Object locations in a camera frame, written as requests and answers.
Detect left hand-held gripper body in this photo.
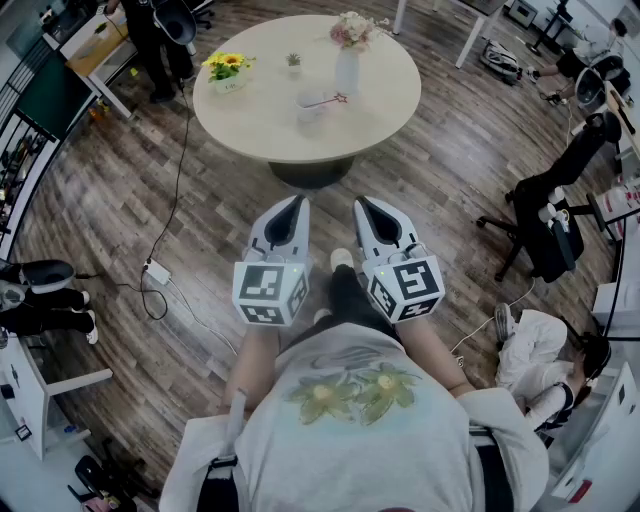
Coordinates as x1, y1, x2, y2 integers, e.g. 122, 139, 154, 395
232, 238, 314, 329

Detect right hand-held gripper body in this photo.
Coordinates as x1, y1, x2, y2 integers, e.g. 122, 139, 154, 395
360, 233, 446, 325

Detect white cup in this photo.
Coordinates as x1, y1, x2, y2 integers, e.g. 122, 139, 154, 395
294, 88, 329, 126

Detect red star stirring stick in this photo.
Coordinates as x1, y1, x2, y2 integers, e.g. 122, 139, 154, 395
301, 92, 349, 109

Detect person's right forearm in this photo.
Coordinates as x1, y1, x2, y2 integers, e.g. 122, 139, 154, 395
394, 319, 474, 396

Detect person's left forearm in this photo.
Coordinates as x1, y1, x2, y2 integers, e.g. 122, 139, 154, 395
222, 319, 281, 416

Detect dark round table base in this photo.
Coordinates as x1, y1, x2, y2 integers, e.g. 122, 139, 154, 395
268, 154, 357, 190

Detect person's black trousers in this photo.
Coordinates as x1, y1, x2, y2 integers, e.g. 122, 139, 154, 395
312, 264, 396, 346

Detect white power strip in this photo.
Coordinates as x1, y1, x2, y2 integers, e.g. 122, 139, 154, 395
144, 258, 172, 286

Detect black office chair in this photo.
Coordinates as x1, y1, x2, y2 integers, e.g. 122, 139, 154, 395
474, 112, 621, 284

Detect white vase with pink flowers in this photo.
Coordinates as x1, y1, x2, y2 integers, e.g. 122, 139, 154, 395
328, 10, 391, 96

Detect yellow sunflowers in white pot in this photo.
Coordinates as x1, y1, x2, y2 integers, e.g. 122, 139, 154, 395
201, 52, 257, 95

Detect person's white flower-print shirt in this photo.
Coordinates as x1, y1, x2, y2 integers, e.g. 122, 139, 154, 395
159, 322, 551, 512

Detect grey backpack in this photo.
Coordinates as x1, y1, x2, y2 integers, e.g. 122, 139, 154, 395
479, 39, 521, 84

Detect white floor cable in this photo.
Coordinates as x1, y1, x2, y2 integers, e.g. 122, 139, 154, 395
167, 279, 239, 354
449, 279, 536, 356

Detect black floor cable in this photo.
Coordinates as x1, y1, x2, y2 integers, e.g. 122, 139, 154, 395
139, 79, 194, 321

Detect black harness strap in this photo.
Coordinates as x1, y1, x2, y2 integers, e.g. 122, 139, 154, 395
197, 454, 239, 512
469, 424, 506, 512

